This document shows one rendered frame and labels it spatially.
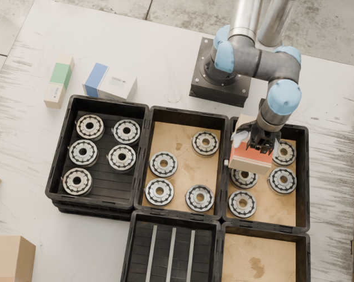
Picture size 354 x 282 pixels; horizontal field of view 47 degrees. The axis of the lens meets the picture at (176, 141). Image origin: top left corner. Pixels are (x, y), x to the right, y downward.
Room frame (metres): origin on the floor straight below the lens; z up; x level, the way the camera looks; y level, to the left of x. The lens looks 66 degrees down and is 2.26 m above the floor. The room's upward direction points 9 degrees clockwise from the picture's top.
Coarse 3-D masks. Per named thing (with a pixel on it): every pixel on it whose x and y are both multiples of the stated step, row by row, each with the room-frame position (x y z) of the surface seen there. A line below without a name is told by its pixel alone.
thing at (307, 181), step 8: (232, 120) 0.72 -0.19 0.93; (232, 128) 0.69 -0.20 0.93; (296, 128) 0.73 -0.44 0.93; (304, 128) 0.73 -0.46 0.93; (224, 184) 0.47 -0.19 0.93; (224, 192) 0.44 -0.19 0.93; (224, 200) 0.41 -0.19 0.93; (224, 208) 0.38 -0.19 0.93; (224, 216) 0.36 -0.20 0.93; (256, 224) 0.34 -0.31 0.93; (264, 224) 0.35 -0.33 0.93; (272, 224) 0.35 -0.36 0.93; (280, 224) 0.36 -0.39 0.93
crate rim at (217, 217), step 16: (192, 112) 0.73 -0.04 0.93; (208, 112) 0.74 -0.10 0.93; (224, 128) 0.68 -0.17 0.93; (144, 144) 0.57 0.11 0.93; (224, 144) 0.62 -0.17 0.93; (144, 160) 0.51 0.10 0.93; (224, 160) 0.56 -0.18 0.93; (224, 176) 0.50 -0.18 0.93; (144, 208) 0.34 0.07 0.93; (160, 208) 0.35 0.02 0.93
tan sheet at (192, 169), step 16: (160, 128) 0.69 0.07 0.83; (176, 128) 0.70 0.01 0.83; (192, 128) 0.71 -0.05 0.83; (160, 144) 0.62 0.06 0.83; (176, 144) 0.63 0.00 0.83; (192, 160) 0.58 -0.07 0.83; (208, 160) 0.59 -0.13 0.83; (176, 176) 0.50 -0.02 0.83; (192, 176) 0.51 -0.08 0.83; (208, 176) 0.52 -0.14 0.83; (144, 192) 0.42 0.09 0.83; (160, 192) 0.43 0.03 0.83; (176, 192) 0.44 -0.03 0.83; (176, 208) 0.38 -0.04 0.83
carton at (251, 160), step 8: (240, 120) 0.62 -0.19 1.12; (248, 120) 0.63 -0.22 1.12; (248, 136) 0.57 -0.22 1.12; (232, 144) 0.57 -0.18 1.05; (240, 144) 0.54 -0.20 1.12; (232, 152) 0.52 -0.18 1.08; (240, 152) 0.51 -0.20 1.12; (248, 152) 0.52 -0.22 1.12; (256, 152) 0.52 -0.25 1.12; (272, 152) 0.53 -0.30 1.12; (232, 160) 0.49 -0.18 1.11; (240, 160) 0.49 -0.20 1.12; (248, 160) 0.49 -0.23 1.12; (256, 160) 0.49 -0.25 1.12; (264, 160) 0.50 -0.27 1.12; (240, 168) 0.48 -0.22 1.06; (248, 168) 0.48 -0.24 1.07; (256, 168) 0.48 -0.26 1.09; (264, 168) 0.48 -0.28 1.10
